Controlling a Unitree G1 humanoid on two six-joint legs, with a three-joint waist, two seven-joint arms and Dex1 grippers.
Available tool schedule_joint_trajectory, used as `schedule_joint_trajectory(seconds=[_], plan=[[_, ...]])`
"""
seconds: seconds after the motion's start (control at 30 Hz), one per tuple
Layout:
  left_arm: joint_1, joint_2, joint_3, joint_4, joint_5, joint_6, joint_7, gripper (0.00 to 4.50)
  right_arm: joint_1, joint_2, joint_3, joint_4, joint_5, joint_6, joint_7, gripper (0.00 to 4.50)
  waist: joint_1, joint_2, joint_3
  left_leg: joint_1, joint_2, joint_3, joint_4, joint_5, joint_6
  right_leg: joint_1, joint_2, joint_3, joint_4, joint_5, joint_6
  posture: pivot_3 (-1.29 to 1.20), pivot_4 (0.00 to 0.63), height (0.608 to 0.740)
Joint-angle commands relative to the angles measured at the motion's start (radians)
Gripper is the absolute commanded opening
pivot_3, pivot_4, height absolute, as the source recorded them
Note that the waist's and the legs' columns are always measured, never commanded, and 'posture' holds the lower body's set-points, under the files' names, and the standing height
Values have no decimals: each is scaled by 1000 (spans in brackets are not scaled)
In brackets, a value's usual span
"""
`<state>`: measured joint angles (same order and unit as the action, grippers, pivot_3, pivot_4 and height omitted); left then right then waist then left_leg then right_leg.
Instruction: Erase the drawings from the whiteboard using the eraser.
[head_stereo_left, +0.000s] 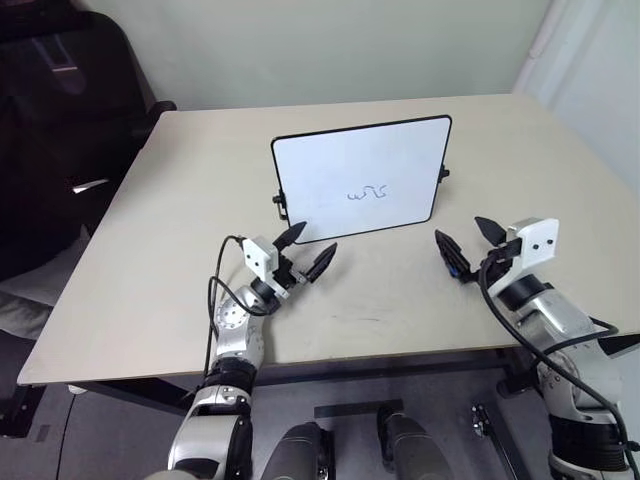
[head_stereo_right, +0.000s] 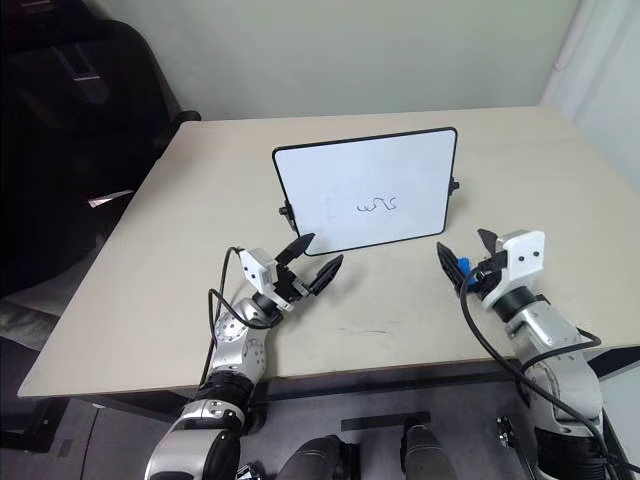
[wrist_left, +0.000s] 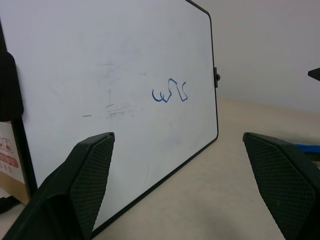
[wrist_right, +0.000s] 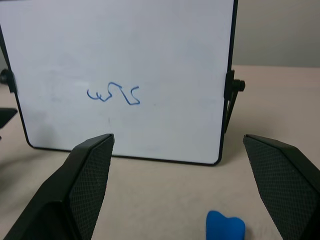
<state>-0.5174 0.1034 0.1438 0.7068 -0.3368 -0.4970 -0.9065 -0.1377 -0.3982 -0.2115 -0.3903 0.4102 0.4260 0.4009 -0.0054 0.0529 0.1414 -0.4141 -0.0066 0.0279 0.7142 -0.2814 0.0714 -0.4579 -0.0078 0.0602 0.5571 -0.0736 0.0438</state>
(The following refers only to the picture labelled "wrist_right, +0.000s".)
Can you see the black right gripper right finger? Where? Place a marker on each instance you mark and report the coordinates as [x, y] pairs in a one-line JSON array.
[[285, 185]]

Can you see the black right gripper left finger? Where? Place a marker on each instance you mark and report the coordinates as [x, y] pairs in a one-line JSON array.
[[75, 190]]

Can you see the blue eraser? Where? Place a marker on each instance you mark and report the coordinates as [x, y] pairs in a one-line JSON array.
[[224, 226]]

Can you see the black whiteboard stand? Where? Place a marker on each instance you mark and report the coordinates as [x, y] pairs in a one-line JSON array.
[[233, 92]]

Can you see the white whiteboard with black frame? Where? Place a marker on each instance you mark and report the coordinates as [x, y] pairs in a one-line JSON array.
[[120, 75]]

